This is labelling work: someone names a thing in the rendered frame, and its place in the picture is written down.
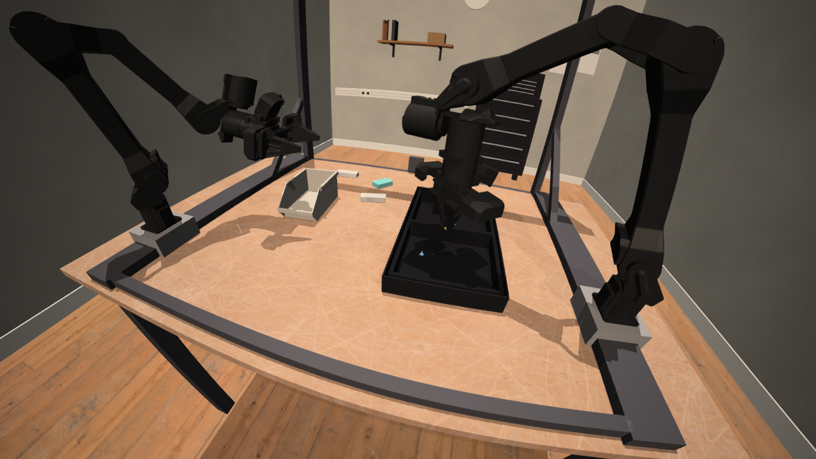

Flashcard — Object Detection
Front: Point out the teal rectangular block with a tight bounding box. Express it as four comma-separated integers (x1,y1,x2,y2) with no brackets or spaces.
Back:
372,178,393,189

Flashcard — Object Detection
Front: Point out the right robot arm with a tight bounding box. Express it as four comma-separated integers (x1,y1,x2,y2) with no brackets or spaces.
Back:
9,11,284,234

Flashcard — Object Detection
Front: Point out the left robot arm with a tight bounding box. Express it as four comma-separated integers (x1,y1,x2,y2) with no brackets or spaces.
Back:
402,5,725,327

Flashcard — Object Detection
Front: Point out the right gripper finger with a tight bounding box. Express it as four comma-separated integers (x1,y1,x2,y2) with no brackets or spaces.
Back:
292,116,320,143
260,127,301,159

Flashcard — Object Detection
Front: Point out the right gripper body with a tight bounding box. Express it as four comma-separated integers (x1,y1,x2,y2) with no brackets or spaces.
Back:
240,113,301,161

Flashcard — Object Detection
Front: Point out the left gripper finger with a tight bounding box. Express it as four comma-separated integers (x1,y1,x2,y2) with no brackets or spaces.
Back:
443,199,462,230
429,187,454,227

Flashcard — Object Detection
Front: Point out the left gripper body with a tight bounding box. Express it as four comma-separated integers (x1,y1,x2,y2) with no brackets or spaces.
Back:
414,146,505,223

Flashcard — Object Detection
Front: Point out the white open-top bin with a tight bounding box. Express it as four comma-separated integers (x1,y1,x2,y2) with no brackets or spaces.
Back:
277,168,339,221

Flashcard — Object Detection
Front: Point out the black metal frame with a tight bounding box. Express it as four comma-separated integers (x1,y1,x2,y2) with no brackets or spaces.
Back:
268,0,595,224

